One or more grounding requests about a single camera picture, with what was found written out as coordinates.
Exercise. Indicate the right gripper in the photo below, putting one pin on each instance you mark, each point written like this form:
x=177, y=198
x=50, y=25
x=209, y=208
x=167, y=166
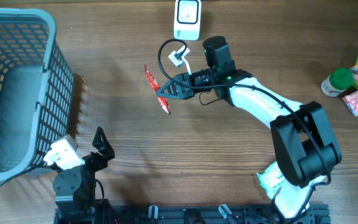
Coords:
x=183, y=92

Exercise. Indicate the white barcode scanner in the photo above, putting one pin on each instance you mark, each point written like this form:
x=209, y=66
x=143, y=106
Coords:
x=187, y=19

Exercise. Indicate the grey plastic mesh basket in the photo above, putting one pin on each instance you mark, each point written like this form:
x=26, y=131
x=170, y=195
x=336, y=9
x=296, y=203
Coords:
x=36, y=90

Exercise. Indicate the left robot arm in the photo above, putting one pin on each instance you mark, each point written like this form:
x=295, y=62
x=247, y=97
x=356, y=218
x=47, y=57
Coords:
x=75, y=188

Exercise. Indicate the small red white box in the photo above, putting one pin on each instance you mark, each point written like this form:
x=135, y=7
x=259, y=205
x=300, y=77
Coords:
x=351, y=102

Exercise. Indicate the teal white tissue pack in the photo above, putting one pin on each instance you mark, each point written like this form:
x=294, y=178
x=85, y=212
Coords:
x=271, y=179

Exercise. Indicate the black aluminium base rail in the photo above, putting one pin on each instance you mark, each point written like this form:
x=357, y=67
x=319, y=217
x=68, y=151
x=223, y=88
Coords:
x=246, y=214

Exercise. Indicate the green lid plastic jar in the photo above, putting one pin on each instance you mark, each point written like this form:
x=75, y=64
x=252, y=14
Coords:
x=337, y=82

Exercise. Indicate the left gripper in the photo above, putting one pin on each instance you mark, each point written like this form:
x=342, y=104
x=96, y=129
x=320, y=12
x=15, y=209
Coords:
x=100, y=144

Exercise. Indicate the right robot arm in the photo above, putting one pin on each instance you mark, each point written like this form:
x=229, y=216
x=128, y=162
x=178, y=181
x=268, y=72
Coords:
x=306, y=149

